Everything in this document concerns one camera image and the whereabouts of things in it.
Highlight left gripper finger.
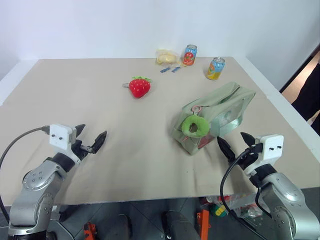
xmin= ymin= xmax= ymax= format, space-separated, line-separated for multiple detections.
xmin=75 ymin=123 xmax=87 ymax=137
xmin=90 ymin=130 xmax=108 ymax=154

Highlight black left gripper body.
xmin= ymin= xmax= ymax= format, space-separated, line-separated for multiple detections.
xmin=70 ymin=139 xmax=94 ymax=161

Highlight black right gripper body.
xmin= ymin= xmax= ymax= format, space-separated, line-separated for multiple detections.
xmin=233 ymin=143 xmax=264 ymax=169

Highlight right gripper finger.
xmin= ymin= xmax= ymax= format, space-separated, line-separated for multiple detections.
xmin=216 ymin=136 xmax=236 ymax=165
xmin=240 ymin=131 xmax=257 ymax=148

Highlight light green zipper pouch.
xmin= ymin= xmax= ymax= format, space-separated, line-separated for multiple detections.
xmin=171 ymin=81 xmax=257 ymax=157

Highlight green donut plush charm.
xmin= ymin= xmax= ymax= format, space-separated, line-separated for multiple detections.
xmin=180 ymin=115 xmax=210 ymax=139

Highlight clear bag of small items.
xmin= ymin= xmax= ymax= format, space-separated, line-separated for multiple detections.
xmin=204 ymin=192 xmax=264 ymax=219

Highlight green yellow puzzle cube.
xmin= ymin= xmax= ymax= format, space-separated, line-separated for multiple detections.
xmin=210 ymin=203 xmax=228 ymax=217

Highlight red strawberry plush toy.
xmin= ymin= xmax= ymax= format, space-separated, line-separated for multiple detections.
xmin=128 ymin=75 xmax=153 ymax=99

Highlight person in dark clothes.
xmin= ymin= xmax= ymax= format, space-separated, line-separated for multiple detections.
xmin=290 ymin=58 xmax=320 ymax=126

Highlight yellow and blue drink can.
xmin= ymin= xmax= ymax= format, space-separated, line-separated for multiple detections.
xmin=206 ymin=56 xmax=226 ymax=81

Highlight large dark rounded shape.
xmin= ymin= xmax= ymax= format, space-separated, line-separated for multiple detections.
xmin=161 ymin=210 xmax=201 ymax=240

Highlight red and blue drink can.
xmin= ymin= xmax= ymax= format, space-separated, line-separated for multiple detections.
xmin=182 ymin=44 xmax=199 ymax=67

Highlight clear bag of snacks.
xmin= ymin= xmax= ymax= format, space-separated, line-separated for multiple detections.
xmin=155 ymin=48 xmax=182 ymax=67

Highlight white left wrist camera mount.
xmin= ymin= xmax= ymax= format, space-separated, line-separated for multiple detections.
xmin=48 ymin=123 xmax=77 ymax=158

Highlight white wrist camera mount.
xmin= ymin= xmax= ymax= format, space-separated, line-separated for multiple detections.
xmin=48 ymin=123 xmax=77 ymax=158
xmin=254 ymin=134 xmax=285 ymax=174

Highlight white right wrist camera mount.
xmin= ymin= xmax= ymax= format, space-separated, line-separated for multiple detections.
xmin=254 ymin=134 xmax=285 ymax=174

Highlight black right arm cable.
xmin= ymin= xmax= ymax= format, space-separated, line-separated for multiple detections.
xmin=219 ymin=146 xmax=274 ymax=240

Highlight pink key ring clasp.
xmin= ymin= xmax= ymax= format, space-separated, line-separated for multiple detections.
xmin=191 ymin=104 xmax=204 ymax=117

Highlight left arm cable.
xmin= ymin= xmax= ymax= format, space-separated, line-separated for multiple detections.
xmin=0 ymin=126 xmax=51 ymax=222

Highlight orange upright bracket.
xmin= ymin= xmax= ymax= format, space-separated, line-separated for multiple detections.
xmin=196 ymin=209 xmax=211 ymax=240

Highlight orange low bracket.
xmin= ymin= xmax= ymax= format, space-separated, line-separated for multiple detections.
xmin=83 ymin=221 xmax=98 ymax=240

